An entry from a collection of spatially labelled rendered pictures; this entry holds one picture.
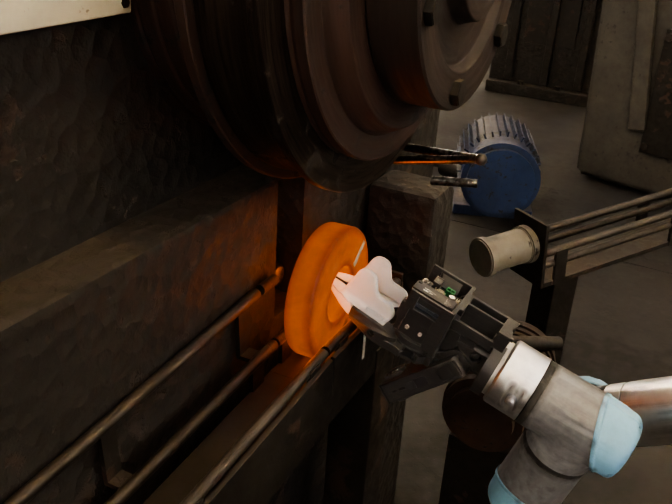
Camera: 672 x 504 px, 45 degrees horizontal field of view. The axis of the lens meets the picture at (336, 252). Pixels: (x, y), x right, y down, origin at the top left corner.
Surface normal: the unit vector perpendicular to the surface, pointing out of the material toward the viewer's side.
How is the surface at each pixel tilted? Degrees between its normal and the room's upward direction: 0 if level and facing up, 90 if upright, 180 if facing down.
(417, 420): 0
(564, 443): 93
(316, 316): 90
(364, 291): 89
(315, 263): 43
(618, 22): 90
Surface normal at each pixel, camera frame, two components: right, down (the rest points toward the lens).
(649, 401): -0.69, -0.40
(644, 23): -0.66, 0.29
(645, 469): 0.06, -0.90
